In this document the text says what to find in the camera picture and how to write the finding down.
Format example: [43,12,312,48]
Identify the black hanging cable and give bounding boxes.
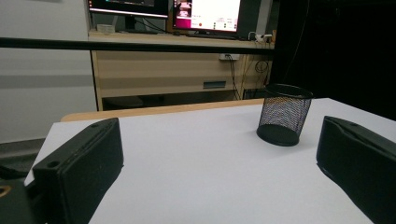
[227,55,243,101]

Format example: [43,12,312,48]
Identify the dark computer monitor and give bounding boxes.
[88,0,171,32]

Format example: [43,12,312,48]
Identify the black coiled cable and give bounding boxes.
[254,59,271,75]

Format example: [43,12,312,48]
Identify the small white box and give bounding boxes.
[96,23,116,34]

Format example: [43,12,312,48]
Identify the grey desk label plate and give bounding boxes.
[203,80,227,90]

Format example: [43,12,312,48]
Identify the black curtain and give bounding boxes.
[270,0,396,121]

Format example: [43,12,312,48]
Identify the white cabinet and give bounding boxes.
[0,0,98,144]

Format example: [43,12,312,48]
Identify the bright computer monitor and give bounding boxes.
[172,0,242,35]

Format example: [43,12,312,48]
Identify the black horizontal frame bar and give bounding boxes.
[0,36,276,56]

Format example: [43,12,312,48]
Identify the wooden desk shelf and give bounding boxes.
[88,29,276,111]

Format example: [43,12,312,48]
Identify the black mesh pen holder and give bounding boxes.
[256,83,314,147]

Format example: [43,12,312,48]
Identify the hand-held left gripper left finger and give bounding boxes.
[32,117,124,224]

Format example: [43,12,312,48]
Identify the white power adapter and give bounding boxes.
[247,31,274,44]

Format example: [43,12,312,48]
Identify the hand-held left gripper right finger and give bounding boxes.
[316,115,396,224]

